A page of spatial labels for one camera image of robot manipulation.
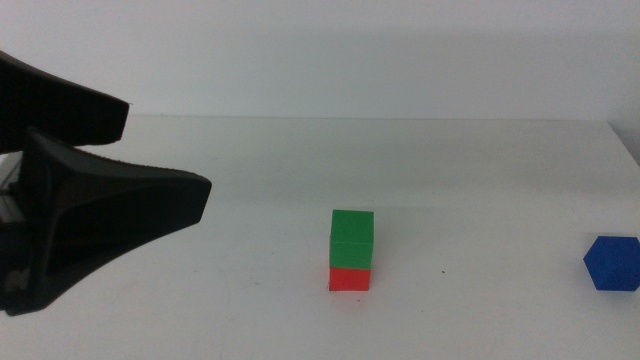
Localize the green cube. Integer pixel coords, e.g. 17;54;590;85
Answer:
328;208;376;272

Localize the red cube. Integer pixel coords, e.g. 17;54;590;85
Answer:
327;266;372;293

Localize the blue cube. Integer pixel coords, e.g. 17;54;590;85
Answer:
582;235;640;292

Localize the white side table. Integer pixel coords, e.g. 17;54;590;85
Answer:
0;152;24;187

